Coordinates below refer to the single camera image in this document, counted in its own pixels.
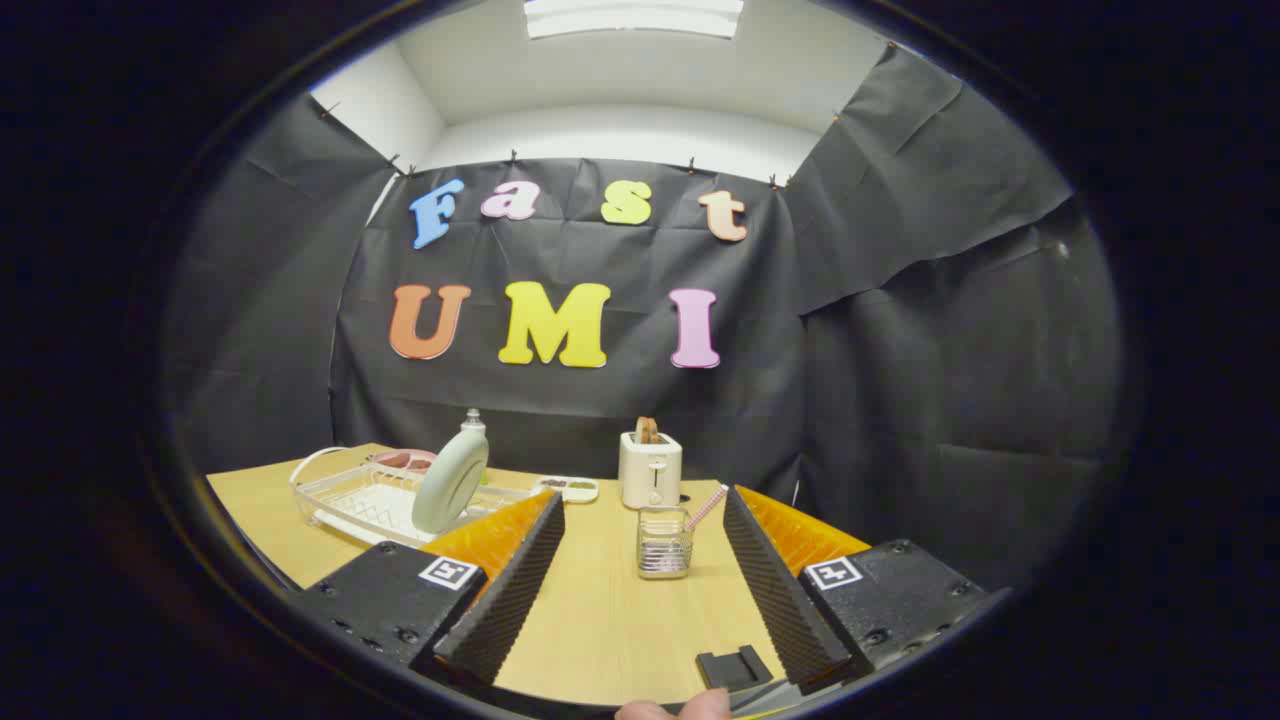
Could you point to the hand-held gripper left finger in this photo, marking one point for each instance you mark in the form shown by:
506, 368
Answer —
510, 590

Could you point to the pink plate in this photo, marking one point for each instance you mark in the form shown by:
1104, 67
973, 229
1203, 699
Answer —
422, 456

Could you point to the ceiling light panel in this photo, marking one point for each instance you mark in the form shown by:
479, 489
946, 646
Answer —
630, 18

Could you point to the white toaster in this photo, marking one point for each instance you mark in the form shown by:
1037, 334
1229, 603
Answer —
650, 470

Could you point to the black backdrop cloth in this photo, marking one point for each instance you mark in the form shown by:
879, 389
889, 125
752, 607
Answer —
900, 400

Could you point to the small black table clamp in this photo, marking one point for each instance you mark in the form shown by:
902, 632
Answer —
730, 672

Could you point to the white divided dish with beans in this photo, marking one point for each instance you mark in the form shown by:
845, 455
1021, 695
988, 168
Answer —
568, 494

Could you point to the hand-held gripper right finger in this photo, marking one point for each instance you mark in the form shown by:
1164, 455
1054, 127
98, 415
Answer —
775, 590

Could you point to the brown meat piece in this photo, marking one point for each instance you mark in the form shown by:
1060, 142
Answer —
395, 460

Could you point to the clear bottle with green liquid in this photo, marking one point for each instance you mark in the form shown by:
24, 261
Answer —
473, 424

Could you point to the pale green plate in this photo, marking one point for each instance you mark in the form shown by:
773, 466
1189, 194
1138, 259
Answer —
450, 485

